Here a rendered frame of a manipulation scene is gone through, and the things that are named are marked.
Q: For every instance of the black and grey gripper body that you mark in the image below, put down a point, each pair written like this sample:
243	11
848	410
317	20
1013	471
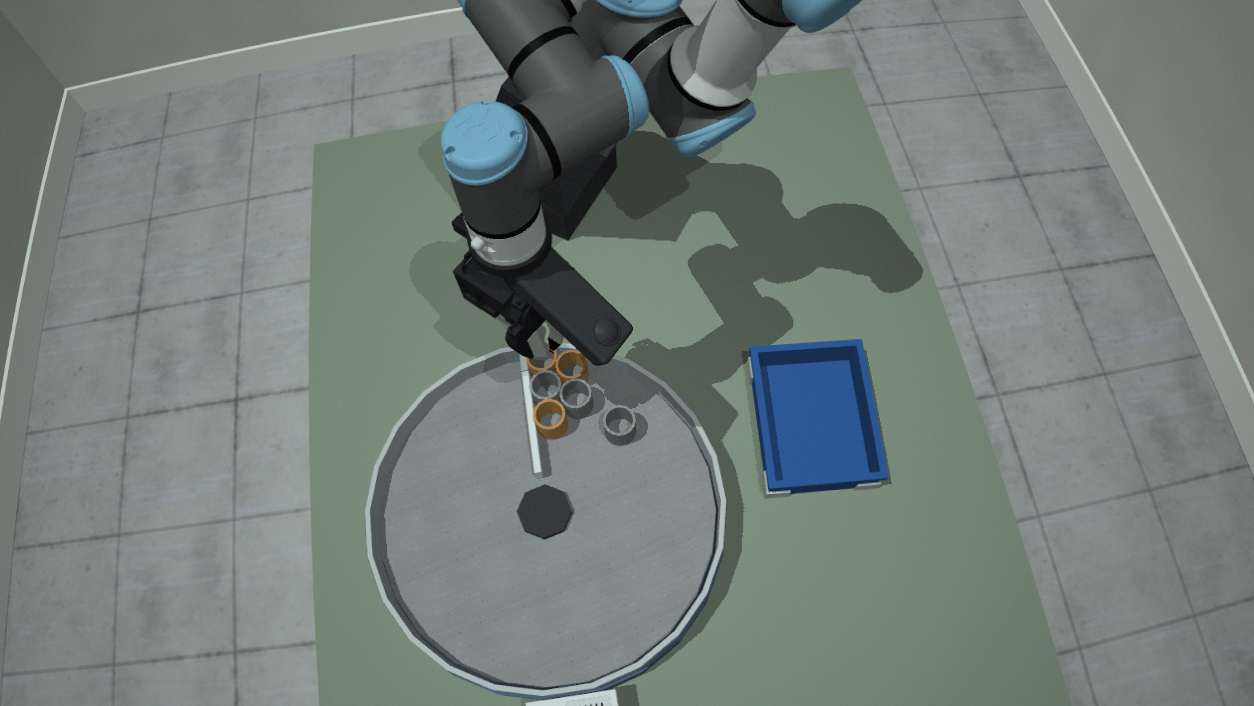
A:
496	296

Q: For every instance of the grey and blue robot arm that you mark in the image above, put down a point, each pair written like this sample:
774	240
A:
577	105

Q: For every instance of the grey round turntable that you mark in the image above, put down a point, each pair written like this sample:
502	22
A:
551	566

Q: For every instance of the blue rectangular crate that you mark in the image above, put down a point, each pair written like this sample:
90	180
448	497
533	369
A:
821	414

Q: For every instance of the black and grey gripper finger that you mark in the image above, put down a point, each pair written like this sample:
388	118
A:
555	339
532	346

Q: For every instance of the bronze bushing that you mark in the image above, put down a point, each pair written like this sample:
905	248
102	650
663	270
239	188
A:
550	406
572	357
533	370

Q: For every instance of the grey metal sleeve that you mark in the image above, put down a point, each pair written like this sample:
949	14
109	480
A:
542	378
619	412
576	386

